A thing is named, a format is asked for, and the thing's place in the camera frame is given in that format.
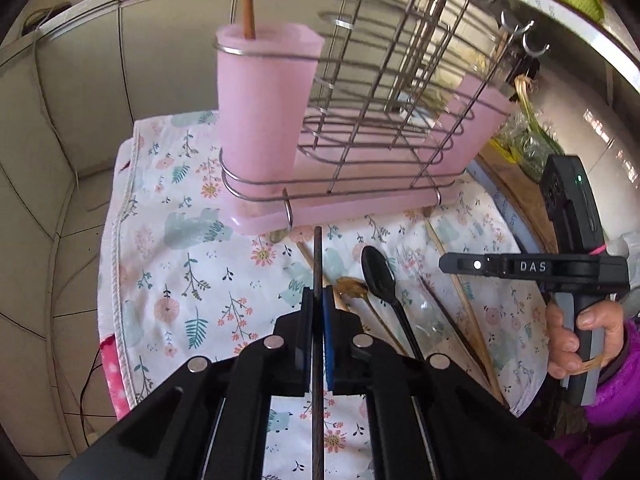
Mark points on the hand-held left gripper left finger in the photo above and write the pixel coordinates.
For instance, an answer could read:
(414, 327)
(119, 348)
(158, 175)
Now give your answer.
(300, 350)

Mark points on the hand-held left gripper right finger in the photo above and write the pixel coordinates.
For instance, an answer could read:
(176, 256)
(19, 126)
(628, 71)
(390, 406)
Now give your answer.
(329, 340)

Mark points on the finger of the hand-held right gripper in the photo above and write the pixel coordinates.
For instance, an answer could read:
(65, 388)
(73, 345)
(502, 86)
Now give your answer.
(465, 264)

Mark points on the brown spoon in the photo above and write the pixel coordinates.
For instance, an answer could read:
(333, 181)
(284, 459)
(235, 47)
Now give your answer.
(350, 287)

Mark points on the clear plastic fork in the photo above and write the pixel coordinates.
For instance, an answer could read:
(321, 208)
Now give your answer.
(407, 265)

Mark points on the black plastic spoon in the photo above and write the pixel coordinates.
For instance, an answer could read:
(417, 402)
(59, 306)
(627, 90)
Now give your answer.
(377, 272)

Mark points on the pink utensil cup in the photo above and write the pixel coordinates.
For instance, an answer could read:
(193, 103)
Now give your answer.
(260, 110)
(480, 110)

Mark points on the person's right forearm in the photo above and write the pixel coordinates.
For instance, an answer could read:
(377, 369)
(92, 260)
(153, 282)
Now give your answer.
(615, 410)

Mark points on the person's right hand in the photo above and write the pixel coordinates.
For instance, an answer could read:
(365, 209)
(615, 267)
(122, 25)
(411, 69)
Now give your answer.
(560, 340)

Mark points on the pink drip tray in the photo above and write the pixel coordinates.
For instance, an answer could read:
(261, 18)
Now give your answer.
(350, 210)

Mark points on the floral white cloth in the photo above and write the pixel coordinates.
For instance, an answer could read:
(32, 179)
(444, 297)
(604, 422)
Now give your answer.
(200, 270)

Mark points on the bag of green vegetables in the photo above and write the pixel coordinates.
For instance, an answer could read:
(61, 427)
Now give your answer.
(535, 145)

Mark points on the pink dotted cloth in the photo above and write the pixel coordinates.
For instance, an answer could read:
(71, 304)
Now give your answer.
(112, 375)

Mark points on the black binder clip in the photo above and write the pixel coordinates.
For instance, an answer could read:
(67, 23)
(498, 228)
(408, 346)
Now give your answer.
(525, 72)

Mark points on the metal shelf rack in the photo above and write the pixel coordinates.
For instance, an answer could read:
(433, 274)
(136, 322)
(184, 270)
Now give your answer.
(575, 40)

